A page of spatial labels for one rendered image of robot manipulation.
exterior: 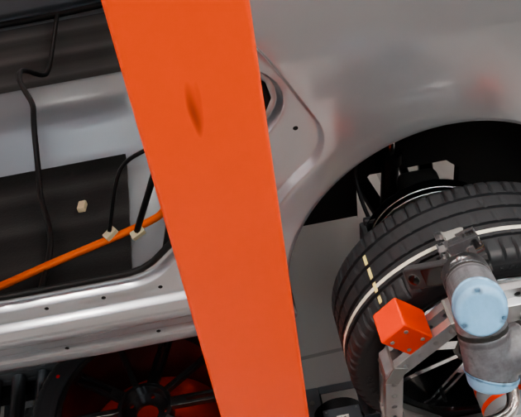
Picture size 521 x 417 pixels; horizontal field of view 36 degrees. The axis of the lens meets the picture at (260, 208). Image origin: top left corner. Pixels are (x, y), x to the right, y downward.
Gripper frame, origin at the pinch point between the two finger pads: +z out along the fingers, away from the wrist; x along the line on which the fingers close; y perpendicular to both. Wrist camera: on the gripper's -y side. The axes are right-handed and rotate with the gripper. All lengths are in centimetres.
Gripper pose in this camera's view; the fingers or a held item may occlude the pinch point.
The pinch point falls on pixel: (439, 240)
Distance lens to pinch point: 174.9
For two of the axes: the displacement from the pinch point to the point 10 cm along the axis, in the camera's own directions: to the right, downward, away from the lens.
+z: 0.7, -3.1, 9.5
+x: -4.4, -8.6, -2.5
